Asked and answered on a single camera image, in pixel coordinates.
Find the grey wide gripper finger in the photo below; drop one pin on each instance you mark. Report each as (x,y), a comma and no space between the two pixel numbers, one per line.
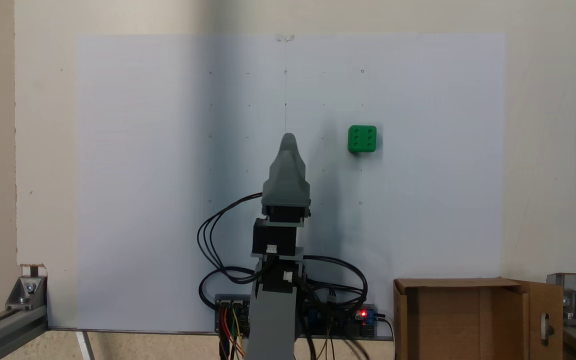
(286,180)

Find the green die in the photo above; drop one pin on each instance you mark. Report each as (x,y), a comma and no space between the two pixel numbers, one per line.
(362,139)

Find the blue circuit board red LED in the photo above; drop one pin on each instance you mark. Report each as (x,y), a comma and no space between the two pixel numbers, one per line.
(365,325)

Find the clear tape piece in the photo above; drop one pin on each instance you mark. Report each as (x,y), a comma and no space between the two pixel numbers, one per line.
(284,38)

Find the grey board mounting plate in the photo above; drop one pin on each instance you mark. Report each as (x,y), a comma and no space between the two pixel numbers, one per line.
(387,337)

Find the brown cardboard box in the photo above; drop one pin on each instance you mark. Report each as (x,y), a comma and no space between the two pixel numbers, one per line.
(448,325)

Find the metal corner bracket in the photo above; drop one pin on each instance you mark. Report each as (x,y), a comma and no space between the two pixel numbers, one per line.
(575,307)
(25,295)

